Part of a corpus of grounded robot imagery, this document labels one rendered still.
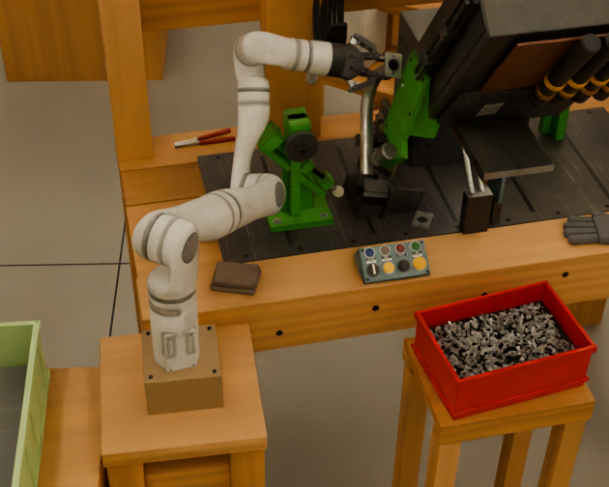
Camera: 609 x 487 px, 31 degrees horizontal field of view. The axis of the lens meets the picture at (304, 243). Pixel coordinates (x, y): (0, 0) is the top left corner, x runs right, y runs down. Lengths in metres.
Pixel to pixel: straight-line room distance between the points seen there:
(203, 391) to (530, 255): 0.82
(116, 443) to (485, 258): 0.92
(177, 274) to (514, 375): 0.72
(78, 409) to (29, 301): 1.46
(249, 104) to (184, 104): 2.26
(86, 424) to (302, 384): 1.23
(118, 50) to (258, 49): 0.42
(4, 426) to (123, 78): 0.90
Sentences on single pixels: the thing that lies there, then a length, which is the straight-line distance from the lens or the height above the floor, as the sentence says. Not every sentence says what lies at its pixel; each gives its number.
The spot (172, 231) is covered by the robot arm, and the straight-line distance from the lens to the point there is 1.97.
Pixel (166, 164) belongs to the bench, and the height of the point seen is 0.88.
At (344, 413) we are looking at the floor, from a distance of 3.33.
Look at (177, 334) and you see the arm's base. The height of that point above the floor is 1.04.
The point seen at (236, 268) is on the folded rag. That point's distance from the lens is 2.39.
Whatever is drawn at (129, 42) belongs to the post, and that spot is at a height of 1.21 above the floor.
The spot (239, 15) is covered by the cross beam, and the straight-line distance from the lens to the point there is 2.74.
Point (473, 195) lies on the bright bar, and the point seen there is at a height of 1.01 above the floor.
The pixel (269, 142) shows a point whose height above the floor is 1.13.
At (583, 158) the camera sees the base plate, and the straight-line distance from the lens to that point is 2.86.
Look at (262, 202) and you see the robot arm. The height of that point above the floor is 1.10.
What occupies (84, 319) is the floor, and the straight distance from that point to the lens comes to 3.66.
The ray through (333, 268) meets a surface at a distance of 2.44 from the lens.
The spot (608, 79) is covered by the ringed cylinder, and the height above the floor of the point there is 1.34.
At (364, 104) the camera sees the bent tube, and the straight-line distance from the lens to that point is 2.59.
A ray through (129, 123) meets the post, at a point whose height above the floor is 0.99.
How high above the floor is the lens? 2.52
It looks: 40 degrees down
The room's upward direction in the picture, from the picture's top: 1 degrees clockwise
